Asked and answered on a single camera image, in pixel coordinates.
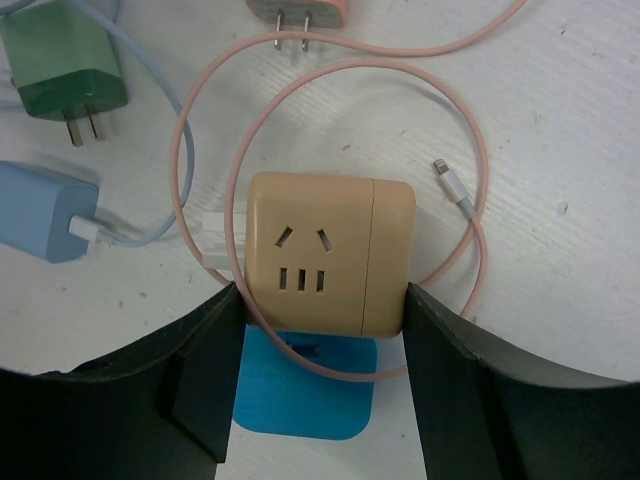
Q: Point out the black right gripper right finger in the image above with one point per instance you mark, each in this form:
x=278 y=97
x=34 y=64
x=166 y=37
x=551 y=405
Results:
x=487 y=409

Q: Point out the blue cube socket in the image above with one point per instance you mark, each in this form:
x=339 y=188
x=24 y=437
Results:
x=277 y=396

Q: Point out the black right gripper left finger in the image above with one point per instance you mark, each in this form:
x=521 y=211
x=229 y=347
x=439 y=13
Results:
x=158 y=408

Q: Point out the light blue charger plug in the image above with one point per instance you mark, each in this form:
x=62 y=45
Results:
x=37 y=206

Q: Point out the pink charger plug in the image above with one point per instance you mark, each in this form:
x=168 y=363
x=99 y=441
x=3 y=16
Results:
x=327 y=14

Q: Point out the green charger plug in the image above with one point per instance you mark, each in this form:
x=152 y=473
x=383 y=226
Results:
x=63 y=65

